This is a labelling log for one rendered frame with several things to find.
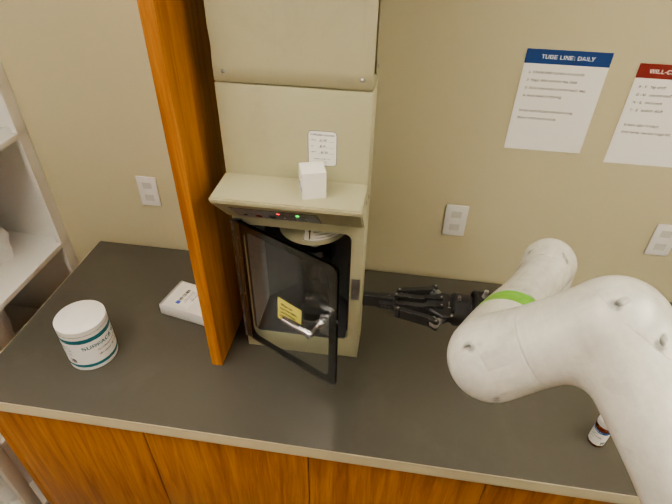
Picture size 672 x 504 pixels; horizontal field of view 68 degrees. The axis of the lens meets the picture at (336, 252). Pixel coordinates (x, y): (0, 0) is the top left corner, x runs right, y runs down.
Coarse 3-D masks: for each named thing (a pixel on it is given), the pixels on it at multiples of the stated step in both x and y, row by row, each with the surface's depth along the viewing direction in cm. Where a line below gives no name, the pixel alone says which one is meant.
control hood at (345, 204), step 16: (224, 176) 110; (240, 176) 110; (256, 176) 110; (272, 176) 110; (224, 192) 104; (240, 192) 104; (256, 192) 105; (272, 192) 105; (288, 192) 105; (336, 192) 105; (352, 192) 105; (224, 208) 108; (256, 208) 104; (272, 208) 102; (288, 208) 101; (304, 208) 101; (320, 208) 100; (336, 208) 100; (352, 208) 100; (336, 224) 112; (352, 224) 109
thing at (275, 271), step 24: (264, 240) 114; (264, 264) 119; (288, 264) 114; (312, 264) 108; (264, 288) 125; (288, 288) 118; (312, 288) 113; (336, 288) 107; (264, 312) 130; (312, 312) 117; (336, 312) 112; (264, 336) 137; (288, 336) 129; (336, 336) 117; (312, 360) 128; (336, 360) 122
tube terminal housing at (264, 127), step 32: (224, 96) 101; (256, 96) 100; (288, 96) 99; (320, 96) 98; (352, 96) 97; (224, 128) 105; (256, 128) 104; (288, 128) 103; (320, 128) 102; (352, 128) 101; (256, 160) 109; (288, 160) 108; (352, 160) 105; (256, 224) 119; (288, 224) 118; (320, 224) 116; (352, 256) 121; (352, 320) 134; (352, 352) 142
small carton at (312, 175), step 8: (304, 168) 101; (312, 168) 101; (320, 168) 101; (304, 176) 99; (312, 176) 100; (320, 176) 100; (304, 184) 100; (312, 184) 101; (320, 184) 101; (304, 192) 101; (312, 192) 102; (320, 192) 102
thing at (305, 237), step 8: (288, 232) 124; (296, 232) 122; (304, 232) 122; (312, 232) 121; (320, 232) 122; (328, 232) 122; (296, 240) 123; (304, 240) 122; (312, 240) 122; (320, 240) 122; (328, 240) 123
